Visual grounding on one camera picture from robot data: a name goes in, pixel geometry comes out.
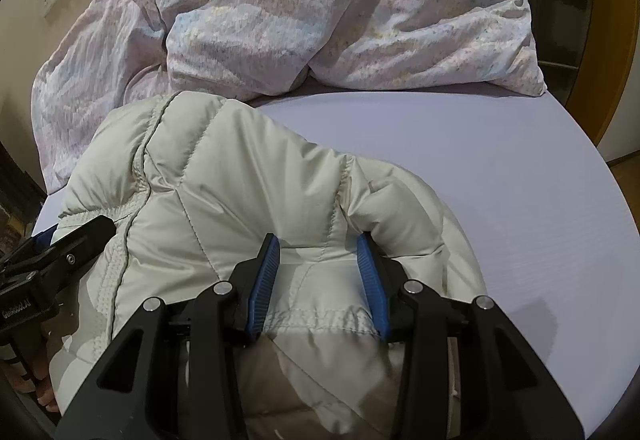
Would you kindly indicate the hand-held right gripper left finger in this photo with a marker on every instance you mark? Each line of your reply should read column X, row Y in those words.
column 262, row 290

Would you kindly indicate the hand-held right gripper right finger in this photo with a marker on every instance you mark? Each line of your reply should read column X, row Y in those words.
column 374, row 290

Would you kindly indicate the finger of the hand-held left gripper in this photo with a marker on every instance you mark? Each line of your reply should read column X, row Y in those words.
column 30, row 247
column 75, row 245

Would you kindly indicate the light grey puffer jacket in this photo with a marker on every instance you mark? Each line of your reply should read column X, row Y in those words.
column 225, row 200

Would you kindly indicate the person's left hand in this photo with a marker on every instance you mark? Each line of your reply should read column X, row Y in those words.
column 37, row 380

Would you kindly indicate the pink floral duvet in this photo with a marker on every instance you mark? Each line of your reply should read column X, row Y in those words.
column 325, row 10

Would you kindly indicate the wooden wardrobe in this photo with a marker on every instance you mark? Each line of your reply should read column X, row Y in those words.
column 600, row 20

